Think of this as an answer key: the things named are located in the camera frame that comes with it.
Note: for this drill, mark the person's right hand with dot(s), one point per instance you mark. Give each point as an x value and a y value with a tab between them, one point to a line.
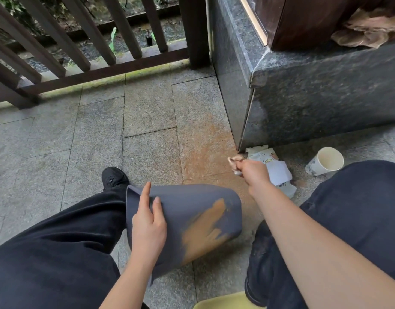
255	175

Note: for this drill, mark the person's left hand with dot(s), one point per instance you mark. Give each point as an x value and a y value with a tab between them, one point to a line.
147	231

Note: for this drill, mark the brown wipe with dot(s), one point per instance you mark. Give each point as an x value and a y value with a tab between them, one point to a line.
236	164

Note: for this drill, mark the white wet wipes packet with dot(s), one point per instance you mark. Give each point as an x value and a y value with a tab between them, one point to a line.
281	176

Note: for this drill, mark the dark blue plastic bin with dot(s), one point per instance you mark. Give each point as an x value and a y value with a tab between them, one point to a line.
184	202

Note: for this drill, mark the person's left forearm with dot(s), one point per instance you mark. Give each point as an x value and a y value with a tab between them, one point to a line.
126	286

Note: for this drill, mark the person's right forearm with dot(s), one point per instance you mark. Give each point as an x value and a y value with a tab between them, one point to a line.
319	254

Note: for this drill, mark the person's black left shoe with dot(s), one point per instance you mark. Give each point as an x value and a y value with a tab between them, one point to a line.
113	178

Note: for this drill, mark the person's black trousers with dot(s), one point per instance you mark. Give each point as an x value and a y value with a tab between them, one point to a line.
49	254

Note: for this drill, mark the white paper cup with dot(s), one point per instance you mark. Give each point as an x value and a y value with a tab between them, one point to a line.
327	162

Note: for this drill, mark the grey granite plinth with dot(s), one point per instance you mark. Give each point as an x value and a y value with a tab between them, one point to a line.
313	93

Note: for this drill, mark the yellow stool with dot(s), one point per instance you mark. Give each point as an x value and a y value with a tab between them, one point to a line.
223	302

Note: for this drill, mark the brass trim strip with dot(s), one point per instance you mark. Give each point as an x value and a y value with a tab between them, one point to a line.
252	19

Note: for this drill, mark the dark wooden railing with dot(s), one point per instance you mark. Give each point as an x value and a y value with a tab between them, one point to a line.
194	28

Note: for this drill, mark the brown wooden pillar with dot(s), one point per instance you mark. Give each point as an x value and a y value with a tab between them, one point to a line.
313	19

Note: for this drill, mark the small black garden spike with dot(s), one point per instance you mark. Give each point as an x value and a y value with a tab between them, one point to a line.
149	39

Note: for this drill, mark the crumpled brown paper bag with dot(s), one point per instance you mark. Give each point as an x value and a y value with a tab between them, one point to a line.
367	30

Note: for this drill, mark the green plants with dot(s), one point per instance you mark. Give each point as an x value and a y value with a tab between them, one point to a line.
112	40

